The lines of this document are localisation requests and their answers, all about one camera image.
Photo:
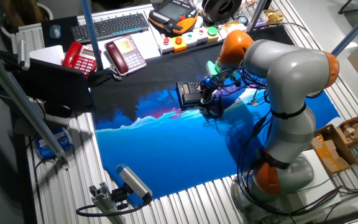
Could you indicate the orange black teach pendant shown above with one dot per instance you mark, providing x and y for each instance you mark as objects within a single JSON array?
[{"x": 172, "y": 15}]

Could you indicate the gold snack bag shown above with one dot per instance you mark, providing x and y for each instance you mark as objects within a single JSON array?
[{"x": 272, "y": 16}]

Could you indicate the small purple tube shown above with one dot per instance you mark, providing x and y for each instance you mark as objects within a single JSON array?
[{"x": 260, "y": 24}]

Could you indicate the orange box red button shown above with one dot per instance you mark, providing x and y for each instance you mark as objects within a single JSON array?
[{"x": 179, "y": 43}]

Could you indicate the white box red button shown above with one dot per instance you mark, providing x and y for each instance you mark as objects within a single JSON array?
[
  {"x": 166, "y": 45},
  {"x": 201, "y": 35}
]

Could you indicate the black C-clamp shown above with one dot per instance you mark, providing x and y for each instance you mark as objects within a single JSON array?
[{"x": 315, "y": 95}]

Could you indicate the black chair base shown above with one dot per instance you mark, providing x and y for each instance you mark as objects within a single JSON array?
[{"x": 346, "y": 7}]

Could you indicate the maroon silver telephone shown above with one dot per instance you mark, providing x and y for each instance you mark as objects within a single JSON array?
[{"x": 126, "y": 54}]

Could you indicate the blue packet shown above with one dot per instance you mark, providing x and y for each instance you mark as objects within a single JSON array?
[{"x": 53, "y": 144}]

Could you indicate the black computer keyboard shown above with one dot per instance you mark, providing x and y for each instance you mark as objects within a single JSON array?
[{"x": 110, "y": 27}]

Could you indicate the silver cylinder camera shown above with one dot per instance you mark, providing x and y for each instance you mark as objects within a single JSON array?
[{"x": 23, "y": 54}]

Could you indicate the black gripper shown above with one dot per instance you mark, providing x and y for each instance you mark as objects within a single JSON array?
[{"x": 210, "y": 85}]

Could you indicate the long aluminium frame beam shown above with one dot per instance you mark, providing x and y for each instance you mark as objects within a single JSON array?
[{"x": 20, "y": 102}]

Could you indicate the black telephone handset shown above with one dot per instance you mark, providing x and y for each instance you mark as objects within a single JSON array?
[{"x": 191, "y": 99}]

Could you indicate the colourful puzzle cube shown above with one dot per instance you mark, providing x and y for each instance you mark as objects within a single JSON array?
[{"x": 250, "y": 3}]

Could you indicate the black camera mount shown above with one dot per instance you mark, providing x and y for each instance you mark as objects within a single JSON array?
[{"x": 120, "y": 196}]

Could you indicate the white round bucket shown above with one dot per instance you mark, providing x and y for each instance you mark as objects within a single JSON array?
[{"x": 47, "y": 9}]

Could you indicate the white paper sheet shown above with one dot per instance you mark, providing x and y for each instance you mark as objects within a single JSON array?
[{"x": 47, "y": 54}]

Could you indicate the blue black printed cloth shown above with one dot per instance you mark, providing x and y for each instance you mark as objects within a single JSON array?
[{"x": 172, "y": 149}]

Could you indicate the metal frame pole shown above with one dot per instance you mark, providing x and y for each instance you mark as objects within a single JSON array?
[
  {"x": 258, "y": 11},
  {"x": 353, "y": 31},
  {"x": 90, "y": 31}
]

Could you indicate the yellow box green button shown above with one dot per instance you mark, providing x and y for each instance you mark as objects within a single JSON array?
[{"x": 212, "y": 33}]

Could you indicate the grey computer mouse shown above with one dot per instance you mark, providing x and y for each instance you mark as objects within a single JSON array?
[{"x": 55, "y": 31}]

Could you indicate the white box green button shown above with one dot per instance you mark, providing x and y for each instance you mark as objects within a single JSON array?
[{"x": 190, "y": 40}]

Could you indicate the open brown cardboard box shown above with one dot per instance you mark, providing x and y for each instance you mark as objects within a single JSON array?
[{"x": 353, "y": 130}]

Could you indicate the black mouse pad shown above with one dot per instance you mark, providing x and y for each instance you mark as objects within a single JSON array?
[{"x": 68, "y": 25}]

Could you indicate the black laptop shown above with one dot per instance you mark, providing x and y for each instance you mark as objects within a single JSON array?
[{"x": 54, "y": 84}]

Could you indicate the small blue round disc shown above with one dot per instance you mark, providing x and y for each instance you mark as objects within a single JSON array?
[{"x": 243, "y": 20}]

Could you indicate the flat tan cardboard box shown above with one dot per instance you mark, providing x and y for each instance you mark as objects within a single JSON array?
[{"x": 332, "y": 158}]

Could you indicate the tan snack packet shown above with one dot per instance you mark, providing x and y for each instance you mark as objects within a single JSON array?
[{"x": 233, "y": 26}]

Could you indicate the short aluminium profile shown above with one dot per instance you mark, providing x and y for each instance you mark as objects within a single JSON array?
[{"x": 104, "y": 202}]

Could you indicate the red telephone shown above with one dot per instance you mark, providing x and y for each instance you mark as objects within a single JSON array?
[{"x": 79, "y": 59}]

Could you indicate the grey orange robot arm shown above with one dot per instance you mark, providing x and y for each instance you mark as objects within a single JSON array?
[{"x": 294, "y": 71}]

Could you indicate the silver camera blue end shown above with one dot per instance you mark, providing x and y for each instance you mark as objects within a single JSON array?
[{"x": 134, "y": 182}]

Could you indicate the black telephone base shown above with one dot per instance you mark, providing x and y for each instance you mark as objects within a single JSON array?
[{"x": 191, "y": 87}]

